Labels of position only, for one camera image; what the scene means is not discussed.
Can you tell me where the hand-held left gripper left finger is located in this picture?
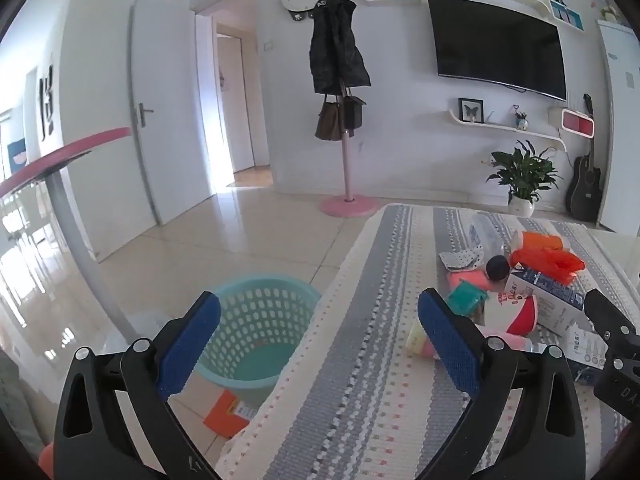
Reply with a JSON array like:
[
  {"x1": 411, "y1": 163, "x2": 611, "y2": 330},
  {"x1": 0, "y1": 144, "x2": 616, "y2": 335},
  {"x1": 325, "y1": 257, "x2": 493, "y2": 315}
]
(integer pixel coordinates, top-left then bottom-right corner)
[{"x1": 52, "y1": 290, "x2": 223, "y2": 480}]

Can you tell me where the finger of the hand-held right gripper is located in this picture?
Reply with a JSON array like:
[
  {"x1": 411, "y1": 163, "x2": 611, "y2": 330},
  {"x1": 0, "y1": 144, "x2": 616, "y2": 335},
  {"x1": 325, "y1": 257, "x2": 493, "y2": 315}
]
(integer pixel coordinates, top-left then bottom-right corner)
[{"x1": 584, "y1": 287, "x2": 640, "y2": 348}]

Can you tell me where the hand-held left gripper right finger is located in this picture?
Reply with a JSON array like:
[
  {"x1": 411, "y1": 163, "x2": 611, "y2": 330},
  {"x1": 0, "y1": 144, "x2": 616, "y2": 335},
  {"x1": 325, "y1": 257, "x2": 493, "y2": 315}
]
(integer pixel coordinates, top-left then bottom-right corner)
[{"x1": 417, "y1": 287, "x2": 593, "y2": 480}]

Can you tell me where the teal plastic laundry basket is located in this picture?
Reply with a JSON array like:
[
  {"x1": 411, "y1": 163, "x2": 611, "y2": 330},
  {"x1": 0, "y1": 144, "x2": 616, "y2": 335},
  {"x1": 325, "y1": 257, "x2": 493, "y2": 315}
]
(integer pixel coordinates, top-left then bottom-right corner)
[{"x1": 194, "y1": 274, "x2": 323, "y2": 408}]

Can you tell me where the orange and white canister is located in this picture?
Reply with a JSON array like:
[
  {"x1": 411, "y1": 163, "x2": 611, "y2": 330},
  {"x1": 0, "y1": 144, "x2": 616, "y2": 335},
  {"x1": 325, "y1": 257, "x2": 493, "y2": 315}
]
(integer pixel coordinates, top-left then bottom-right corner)
[{"x1": 515, "y1": 231, "x2": 571, "y2": 253}]

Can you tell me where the clear plastic bottle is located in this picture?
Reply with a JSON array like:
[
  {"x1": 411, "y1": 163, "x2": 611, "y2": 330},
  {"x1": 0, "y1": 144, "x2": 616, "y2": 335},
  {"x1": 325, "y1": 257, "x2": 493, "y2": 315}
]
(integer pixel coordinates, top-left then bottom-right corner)
[{"x1": 468, "y1": 212, "x2": 506, "y2": 261}]

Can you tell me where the yellow and pink cup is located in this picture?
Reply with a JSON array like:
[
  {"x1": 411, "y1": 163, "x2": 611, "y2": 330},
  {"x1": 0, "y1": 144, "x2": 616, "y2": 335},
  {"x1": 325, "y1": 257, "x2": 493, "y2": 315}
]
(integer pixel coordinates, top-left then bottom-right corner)
[{"x1": 406, "y1": 321, "x2": 438, "y2": 359}]

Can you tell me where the white printed box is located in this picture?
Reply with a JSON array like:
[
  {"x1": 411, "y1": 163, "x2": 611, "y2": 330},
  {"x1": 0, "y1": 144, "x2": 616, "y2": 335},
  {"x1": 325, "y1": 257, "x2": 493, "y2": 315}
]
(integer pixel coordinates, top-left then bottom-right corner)
[{"x1": 562, "y1": 322, "x2": 608, "y2": 371}]

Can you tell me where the green packet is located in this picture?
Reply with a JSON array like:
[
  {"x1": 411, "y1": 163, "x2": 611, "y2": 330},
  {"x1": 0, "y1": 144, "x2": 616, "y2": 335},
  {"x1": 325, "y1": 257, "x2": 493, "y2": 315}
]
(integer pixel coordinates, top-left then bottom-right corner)
[{"x1": 446, "y1": 281, "x2": 488, "y2": 318}]

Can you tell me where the blue and white carton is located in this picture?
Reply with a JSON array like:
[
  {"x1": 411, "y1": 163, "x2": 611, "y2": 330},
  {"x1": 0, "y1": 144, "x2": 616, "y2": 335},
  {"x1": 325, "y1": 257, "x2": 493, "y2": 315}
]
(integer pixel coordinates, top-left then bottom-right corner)
[{"x1": 505, "y1": 266, "x2": 586, "y2": 336}]

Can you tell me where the pink packet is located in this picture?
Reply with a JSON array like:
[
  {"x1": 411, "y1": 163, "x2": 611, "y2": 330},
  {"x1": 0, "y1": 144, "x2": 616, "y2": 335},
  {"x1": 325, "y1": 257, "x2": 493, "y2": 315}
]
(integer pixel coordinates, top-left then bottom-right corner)
[{"x1": 447, "y1": 269, "x2": 493, "y2": 293}]

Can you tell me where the red and white bowl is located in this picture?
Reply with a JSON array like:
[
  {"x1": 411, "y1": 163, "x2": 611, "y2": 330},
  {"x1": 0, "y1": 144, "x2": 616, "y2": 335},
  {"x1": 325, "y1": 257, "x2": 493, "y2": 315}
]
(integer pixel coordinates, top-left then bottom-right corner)
[{"x1": 482, "y1": 291, "x2": 538, "y2": 336}]

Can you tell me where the orange paper sheet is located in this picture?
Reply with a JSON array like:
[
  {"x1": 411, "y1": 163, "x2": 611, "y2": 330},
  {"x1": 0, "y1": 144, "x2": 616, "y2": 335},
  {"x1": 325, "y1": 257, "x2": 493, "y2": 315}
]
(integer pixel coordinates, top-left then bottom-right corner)
[{"x1": 204, "y1": 389, "x2": 258, "y2": 436}]

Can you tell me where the orange plastic bag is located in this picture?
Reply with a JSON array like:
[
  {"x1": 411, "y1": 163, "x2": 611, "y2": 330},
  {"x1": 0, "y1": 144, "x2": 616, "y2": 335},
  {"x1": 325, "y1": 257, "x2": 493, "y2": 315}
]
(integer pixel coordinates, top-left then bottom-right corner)
[{"x1": 510, "y1": 246, "x2": 586, "y2": 285}]

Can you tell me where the patterned grey packet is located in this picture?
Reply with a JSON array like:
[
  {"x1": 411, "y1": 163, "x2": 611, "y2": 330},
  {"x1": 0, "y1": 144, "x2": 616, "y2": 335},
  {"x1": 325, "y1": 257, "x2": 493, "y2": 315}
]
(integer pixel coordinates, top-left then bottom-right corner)
[{"x1": 439, "y1": 246, "x2": 483, "y2": 272}]

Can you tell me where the black ball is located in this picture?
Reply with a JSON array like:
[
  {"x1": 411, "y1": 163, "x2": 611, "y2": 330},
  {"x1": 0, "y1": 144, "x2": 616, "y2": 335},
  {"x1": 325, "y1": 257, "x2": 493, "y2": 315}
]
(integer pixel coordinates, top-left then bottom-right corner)
[{"x1": 486, "y1": 255, "x2": 510, "y2": 281}]

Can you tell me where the grey striped woven blanket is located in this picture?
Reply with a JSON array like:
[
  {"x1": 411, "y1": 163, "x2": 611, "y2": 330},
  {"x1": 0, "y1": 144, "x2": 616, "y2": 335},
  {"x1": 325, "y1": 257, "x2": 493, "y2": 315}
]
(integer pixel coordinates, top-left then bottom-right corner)
[{"x1": 215, "y1": 204, "x2": 640, "y2": 480}]

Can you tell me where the black acoustic guitar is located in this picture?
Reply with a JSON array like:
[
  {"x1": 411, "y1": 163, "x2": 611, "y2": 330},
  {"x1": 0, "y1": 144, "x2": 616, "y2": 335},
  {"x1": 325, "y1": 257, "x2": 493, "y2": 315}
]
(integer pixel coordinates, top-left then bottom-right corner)
[{"x1": 567, "y1": 92, "x2": 603, "y2": 223}]

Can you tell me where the potted green plant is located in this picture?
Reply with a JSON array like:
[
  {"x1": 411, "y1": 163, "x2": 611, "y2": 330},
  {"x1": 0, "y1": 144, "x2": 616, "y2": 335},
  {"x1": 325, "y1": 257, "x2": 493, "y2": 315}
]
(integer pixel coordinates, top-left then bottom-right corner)
[{"x1": 486, "y1": 140, "x2": 561, "y2": 218}]

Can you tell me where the tall white cabinet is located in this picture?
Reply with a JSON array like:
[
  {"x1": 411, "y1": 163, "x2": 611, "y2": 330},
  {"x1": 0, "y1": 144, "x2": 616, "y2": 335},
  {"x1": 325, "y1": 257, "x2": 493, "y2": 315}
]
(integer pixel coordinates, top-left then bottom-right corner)
[{"x1": 595, "y1": 19, "x2": 640, "y2": 238}]

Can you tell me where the pink edged round table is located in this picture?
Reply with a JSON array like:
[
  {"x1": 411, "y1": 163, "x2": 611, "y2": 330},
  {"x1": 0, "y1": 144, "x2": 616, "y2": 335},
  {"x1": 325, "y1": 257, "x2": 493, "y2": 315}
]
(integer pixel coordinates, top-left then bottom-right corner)
[{"x1": 0, "y1": 127, "x2": 138, "y2": 341}]

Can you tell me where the pink coat rack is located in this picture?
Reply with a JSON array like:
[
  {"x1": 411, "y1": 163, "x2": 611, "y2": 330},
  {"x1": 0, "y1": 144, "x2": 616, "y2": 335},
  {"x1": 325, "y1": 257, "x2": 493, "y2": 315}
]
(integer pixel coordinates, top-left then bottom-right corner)
[{"x1": 292, "y1": 0, "x2": 380, "y2": 218}]

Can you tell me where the white door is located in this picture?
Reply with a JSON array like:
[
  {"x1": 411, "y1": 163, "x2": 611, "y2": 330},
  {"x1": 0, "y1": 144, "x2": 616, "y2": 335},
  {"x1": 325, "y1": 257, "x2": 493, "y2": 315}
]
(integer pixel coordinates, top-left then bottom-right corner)
[
  {"x1": 129, "y1": 0, "x2": 221, "y2": 226},
  {"x1": 217, "y1": 35, "x2": 256, "y2": 173}
]

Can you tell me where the framed butterfly picture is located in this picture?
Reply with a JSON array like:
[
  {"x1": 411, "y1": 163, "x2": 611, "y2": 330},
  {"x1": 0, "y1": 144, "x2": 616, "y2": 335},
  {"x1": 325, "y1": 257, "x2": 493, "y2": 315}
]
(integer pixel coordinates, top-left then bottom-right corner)
[{"x1": 459, "y1": 97, "x2": 487, "y2": 124}]

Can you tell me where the white inner door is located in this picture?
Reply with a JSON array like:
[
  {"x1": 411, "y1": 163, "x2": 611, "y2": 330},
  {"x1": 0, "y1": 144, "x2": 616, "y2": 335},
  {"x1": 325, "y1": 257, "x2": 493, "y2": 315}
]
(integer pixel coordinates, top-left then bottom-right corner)
[{"x1": 217, "y1": 35, "x2": 256, "y2": 173}]

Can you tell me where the black handbag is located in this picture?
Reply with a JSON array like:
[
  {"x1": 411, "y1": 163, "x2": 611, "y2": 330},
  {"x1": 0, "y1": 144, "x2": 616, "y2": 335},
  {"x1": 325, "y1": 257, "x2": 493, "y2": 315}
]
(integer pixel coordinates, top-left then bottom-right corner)
[{"x1": 341, "y1": 87, "x2": 367, "y2": 132}]

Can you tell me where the brown handbag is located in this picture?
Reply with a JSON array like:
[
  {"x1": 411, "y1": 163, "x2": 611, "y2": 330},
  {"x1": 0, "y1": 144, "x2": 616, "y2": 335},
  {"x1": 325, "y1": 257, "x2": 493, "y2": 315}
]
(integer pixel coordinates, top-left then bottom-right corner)
[{"x1": 315, "y1": 95, "x2": 342, "y2": 141}]

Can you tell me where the black flat television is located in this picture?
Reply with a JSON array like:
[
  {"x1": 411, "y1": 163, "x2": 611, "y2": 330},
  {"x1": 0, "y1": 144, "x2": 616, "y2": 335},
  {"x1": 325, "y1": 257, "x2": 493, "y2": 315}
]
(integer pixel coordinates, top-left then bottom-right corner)
[{"x1": 426, "y1": 0, "x2": 568, "y2": 102}]

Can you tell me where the black jacket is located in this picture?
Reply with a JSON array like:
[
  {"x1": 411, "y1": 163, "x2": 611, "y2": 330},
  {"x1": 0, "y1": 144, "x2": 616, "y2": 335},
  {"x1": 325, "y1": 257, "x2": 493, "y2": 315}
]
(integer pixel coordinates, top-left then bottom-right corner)
[{"x1": 308, "y1": 0, "x2": 372, "y2": 95}]

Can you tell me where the red rounded wall cube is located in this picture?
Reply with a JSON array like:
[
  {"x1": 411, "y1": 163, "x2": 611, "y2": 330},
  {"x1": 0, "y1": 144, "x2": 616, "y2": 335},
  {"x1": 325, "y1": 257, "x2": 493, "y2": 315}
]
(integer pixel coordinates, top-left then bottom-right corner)
[{"x1": 561, "y1": 108, "x2": 596, "y2": 139}]

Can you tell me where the curved white wall shelf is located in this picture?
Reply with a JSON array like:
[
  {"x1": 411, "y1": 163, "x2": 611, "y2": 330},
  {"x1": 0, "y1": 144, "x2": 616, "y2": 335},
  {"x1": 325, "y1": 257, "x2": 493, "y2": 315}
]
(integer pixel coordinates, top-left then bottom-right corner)
[{"x1": 448, "y1": 107, "x2": 568, "y2": 151}]

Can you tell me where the black wall ornament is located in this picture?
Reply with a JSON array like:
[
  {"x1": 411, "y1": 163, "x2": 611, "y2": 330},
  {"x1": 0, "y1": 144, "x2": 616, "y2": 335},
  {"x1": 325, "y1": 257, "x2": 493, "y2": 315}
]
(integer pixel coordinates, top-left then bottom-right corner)
[{"x1": 39, "y1": 65, "x2": 56, "y2": 138}]

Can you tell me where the teal wall cube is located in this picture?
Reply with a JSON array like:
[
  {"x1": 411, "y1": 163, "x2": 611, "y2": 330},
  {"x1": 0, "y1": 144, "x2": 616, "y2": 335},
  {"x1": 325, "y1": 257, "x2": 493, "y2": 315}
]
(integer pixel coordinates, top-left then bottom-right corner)
[{"x1": 550, "y1": 0, "x2": 581, "y2": 30}]

